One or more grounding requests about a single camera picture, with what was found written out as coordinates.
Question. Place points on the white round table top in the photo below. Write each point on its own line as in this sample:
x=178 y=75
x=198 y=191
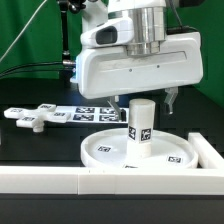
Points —
x=108 y=149

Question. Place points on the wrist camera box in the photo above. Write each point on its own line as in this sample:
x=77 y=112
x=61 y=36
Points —
x=118 y=31

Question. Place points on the white marker sheet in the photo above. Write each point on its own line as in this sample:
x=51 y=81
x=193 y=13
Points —
x=85 y=114

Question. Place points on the white L-shaped fence wall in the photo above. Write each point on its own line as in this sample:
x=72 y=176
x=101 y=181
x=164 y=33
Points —
x=208 y=179

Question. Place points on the black camera stand pole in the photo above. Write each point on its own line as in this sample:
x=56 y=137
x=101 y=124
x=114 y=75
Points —
x=73 y=6

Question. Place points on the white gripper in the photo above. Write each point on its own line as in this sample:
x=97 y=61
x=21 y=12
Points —
x=105 y=72

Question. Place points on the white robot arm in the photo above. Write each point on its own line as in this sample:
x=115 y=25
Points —
x=127 y=48

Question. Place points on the white cross-shaped table base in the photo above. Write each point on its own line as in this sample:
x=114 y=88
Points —
x=35 y=118

